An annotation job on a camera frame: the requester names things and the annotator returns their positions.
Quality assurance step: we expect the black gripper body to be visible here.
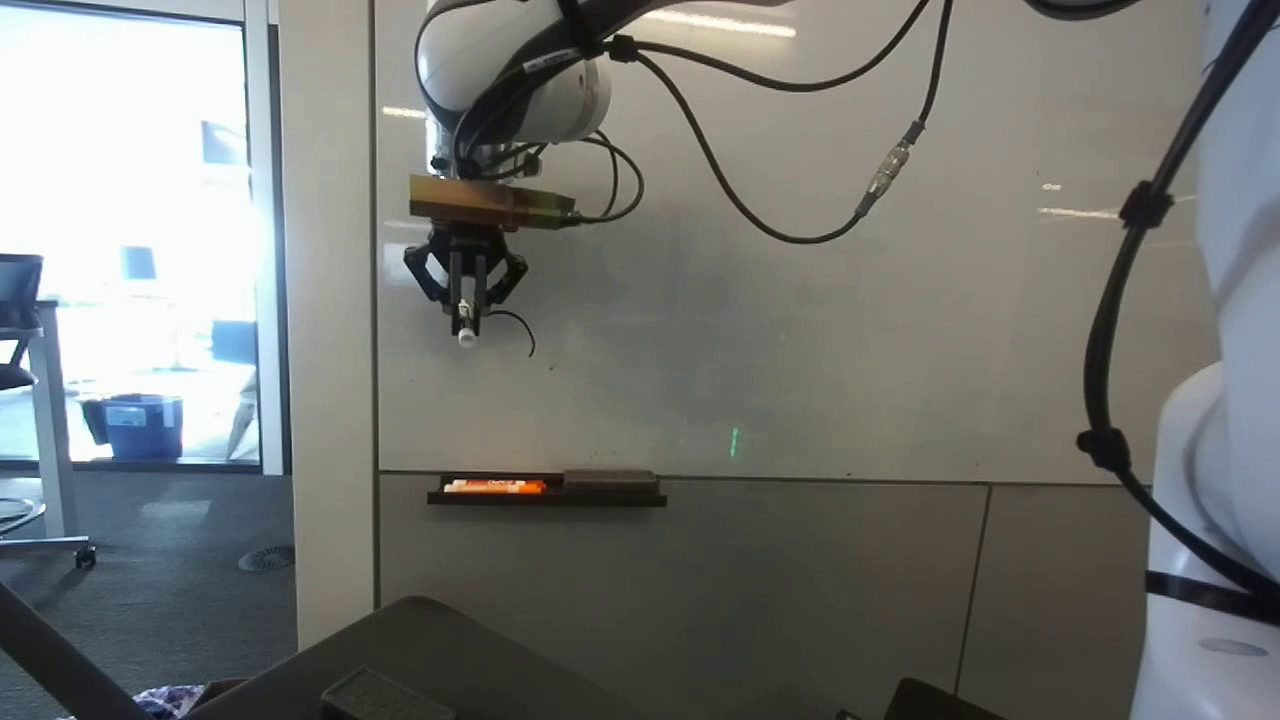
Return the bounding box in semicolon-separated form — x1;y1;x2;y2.
434;217;507;274

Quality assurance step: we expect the thin whiteboard marker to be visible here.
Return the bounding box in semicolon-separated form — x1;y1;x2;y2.
451;252;484;354

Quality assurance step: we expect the blue background chair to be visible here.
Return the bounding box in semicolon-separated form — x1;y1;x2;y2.
206;315;263;465

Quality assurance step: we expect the orange marker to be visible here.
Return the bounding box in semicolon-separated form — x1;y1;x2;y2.
440;473;554;500

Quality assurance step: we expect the black marker tray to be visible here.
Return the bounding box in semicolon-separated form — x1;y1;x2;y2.
426;465;673;518

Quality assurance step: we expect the blue storage bin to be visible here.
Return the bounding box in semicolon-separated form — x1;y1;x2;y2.
76;388;189;469

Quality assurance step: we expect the colourful patterned cloth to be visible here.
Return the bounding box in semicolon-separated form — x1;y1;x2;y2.
129;681;209;720

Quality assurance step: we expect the black plastic block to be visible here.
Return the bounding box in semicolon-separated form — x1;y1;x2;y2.
879;672;1010;720

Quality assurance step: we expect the thin black camera cable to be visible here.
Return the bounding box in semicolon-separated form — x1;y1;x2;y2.
410;0;960;252

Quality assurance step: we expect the large wall whiteboard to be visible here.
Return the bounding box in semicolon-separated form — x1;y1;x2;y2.
373;0;1280;487

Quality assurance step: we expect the thick black cable bundle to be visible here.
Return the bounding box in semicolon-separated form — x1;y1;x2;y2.
1074;0;1280;633

